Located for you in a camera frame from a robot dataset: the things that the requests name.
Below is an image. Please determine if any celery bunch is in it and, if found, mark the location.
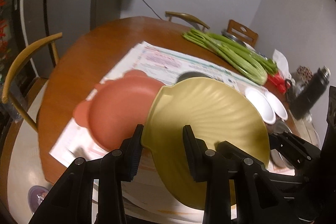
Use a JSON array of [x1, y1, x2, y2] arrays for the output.
[[207, 33, 279, 75], [183, 29, 268, 84]]

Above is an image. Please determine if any dark red flower ornament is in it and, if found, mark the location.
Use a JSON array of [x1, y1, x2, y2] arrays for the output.
[[297, 66, 313, 80]]

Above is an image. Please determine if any clear plastic bottle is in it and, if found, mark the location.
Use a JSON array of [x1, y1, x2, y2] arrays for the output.
[[0, 98, 22, 123]]

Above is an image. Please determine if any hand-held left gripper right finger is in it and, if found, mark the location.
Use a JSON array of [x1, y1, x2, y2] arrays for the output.
[[183, 125, 300, 224]]

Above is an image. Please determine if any metal pot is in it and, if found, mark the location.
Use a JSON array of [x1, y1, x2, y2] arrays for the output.
[[221, 29, 248, 46]]

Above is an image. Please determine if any printed newspaper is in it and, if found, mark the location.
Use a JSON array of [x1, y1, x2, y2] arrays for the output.
[[49, 41, 298, 216]]

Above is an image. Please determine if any wooden curved-back chair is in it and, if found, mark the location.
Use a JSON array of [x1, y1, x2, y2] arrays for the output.
[[1, 32, 63, 133], [165, 11, 210, 31]]

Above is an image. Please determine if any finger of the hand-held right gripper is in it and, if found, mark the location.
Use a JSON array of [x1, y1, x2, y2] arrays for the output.
[[268, 132, 323, 169], [215, 140, 271, 172]]

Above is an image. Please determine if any metal bowl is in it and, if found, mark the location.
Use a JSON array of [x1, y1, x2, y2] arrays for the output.
[[270, 121, 296, 170]]

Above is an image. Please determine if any red tissue pack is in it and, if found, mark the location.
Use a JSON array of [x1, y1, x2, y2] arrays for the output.
[[265, 72, 292, 94]]

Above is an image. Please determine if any purple round object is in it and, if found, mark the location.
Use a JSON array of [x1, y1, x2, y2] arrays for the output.
[[28, 185, 51, 214]]

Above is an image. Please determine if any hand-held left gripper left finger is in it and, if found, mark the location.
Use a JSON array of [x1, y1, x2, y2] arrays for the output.
[[29, 124, 144, 224]]

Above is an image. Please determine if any wooden chair with cutout back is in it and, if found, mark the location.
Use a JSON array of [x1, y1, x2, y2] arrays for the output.
[[227, 20, 259, 47]]

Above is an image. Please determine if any round metal plate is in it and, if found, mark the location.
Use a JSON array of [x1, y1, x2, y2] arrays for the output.
[[177, 71, 214, 83]]

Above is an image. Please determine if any yellow shell-shaped plate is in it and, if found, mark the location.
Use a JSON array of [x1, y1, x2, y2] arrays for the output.
[[140, 76, 271, 210]]

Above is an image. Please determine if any pink bear-shaped plate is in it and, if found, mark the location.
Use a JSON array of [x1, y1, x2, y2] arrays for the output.
[[73, 69, 166, 152]]

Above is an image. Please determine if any white tissue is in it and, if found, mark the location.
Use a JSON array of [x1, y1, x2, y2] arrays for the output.
[[272, 49, 290, 75]]

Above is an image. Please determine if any white bowl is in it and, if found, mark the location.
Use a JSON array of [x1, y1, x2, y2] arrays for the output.
[[245, 87, 276, 125], [265, 91, 288, 119]]

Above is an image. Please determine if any black insulated bottle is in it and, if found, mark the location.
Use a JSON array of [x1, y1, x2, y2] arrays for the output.
[[291, 66, 331, 120]]

